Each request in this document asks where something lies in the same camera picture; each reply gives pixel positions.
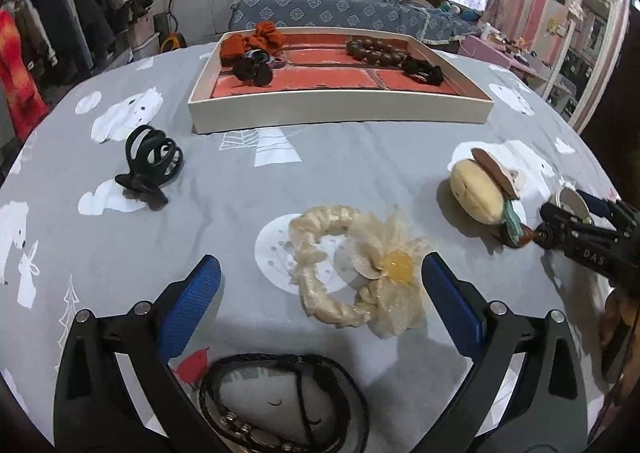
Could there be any plush burger hair clip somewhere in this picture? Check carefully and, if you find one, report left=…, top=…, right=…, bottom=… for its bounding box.
left=449, top=147, right=536, bottom=248

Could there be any cream flower scrunchie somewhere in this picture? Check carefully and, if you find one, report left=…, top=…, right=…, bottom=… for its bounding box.
left=288, top=205, right=430, bottom=337

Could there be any black cord bracelet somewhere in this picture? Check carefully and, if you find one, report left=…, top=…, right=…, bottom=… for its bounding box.
left=197, top=352, right=371, bottom=453

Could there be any black scrunchie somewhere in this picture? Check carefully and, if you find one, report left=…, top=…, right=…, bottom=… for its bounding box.
left=400, top=55, right=444, bottom=87

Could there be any black claw hair clip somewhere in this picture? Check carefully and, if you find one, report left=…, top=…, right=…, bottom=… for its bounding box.
left=114, top=124, right=184, bottom=211

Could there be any dark wooden bead bracelet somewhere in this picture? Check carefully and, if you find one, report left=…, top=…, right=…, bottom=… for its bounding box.
left=344, top=36, right=414, bottom=68

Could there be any rainbow beaded hair clip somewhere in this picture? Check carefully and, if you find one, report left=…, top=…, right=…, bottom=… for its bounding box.
left=232, top=49, right=286, bottom=88

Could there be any orange fabric scrunchie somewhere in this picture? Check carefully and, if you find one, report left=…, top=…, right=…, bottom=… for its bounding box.
left=220, top=22, right=284, bottom=66

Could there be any brick pattern jewelry tray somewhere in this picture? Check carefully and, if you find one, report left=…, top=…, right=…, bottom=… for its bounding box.
left=188, top=27, right=494, bottom=134

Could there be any person right hand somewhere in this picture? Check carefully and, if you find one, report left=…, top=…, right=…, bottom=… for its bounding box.
left=600, top=288, right=639, bottom=393

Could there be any grey polar bear bedsheet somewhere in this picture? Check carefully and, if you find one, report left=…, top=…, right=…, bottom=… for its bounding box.
left=1, top=46, right=615, bottom=452

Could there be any white standing mirror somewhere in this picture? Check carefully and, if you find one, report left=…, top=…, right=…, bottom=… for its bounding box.
left=544, top=0, right=624, bottom=132

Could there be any pink side table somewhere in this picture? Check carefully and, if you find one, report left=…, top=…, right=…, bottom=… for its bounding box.
left=458, top=36, right=538, bottom=77

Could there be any blue patterned bed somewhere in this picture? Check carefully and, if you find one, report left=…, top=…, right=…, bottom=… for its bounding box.
left=229, top=0, right=480, bottom=46

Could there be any clothes rack with garments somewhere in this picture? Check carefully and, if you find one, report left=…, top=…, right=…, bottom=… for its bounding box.
left=1, top=0, right=155, bottom=142

